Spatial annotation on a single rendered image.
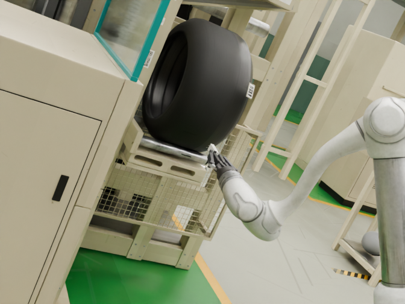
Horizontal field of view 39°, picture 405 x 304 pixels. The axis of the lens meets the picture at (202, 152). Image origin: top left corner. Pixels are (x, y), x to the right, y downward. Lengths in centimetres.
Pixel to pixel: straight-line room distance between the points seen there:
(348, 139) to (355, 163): 509
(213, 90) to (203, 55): 14
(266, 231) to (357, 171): 491
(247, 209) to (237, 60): 68
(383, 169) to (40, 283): 103
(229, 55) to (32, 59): 109
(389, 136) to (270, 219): 58
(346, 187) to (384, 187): 526
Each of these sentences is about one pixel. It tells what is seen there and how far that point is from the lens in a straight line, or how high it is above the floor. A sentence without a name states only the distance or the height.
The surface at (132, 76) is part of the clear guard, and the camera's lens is 146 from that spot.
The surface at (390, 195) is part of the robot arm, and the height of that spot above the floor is 124.
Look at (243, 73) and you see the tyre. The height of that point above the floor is 132.
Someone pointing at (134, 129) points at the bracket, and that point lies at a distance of 233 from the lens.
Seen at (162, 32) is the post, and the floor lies 134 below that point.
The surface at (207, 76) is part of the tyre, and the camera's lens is 223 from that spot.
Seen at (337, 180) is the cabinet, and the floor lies 21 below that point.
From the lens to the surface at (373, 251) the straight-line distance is 513.
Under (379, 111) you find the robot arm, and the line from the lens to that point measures 166.
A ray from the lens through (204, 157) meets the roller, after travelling 247.
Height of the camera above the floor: 153
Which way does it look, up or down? 14 degrees down
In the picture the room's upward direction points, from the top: 25 degrees clockwise
